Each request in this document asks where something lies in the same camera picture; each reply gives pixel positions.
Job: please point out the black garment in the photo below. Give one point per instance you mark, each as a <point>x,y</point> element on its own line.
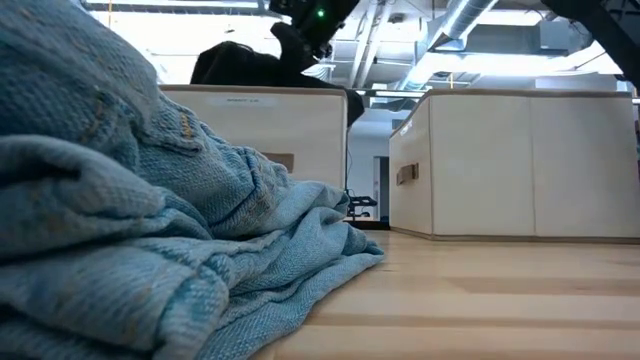
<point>240,65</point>

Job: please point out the light blue jeans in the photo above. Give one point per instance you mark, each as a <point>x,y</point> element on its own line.
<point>125,225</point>

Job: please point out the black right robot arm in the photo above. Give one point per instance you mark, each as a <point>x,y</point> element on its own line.
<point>605,35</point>

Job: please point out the left beige fabric bin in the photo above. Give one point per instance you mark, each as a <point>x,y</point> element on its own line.
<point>280,130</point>

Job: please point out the beige fabric bin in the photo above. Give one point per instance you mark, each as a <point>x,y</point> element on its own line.
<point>280,130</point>
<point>525,165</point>

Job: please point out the black stand in doorway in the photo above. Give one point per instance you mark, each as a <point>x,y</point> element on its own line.
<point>361,204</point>

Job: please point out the right beige fabric bin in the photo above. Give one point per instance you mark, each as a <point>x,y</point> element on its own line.
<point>525,165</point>

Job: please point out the silver ceiling air duct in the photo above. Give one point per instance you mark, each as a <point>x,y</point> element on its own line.
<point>450,35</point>

